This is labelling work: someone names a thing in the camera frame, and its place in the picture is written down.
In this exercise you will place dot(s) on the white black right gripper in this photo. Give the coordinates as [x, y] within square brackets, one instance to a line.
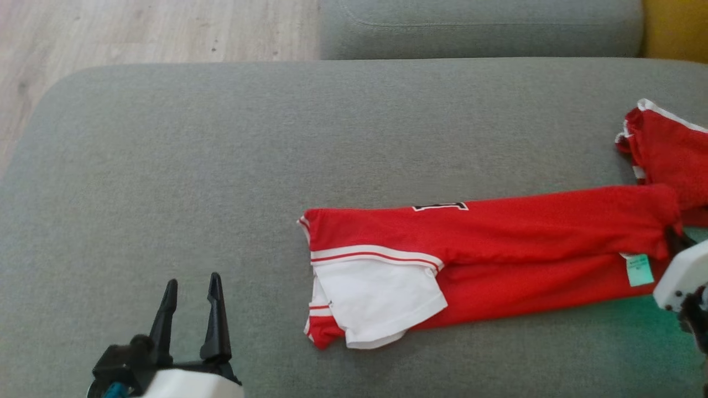
[686, 271]

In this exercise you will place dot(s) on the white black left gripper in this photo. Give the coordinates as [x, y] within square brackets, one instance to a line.
[193, 387]

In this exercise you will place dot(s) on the red shorts with white stripe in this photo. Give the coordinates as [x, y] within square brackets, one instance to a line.
[675, 155]

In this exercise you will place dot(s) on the red jersey with white sleeves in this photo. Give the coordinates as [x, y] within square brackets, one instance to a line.
[525, 232]

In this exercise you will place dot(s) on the grey fabric sofa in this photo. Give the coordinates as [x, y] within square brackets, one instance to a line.
[221, 166]

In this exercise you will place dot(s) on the yellow sofa backrest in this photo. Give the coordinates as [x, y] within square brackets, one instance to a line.
[677, 27]

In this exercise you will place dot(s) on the grey sofa section with seam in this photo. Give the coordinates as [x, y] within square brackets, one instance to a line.
[470, 33]

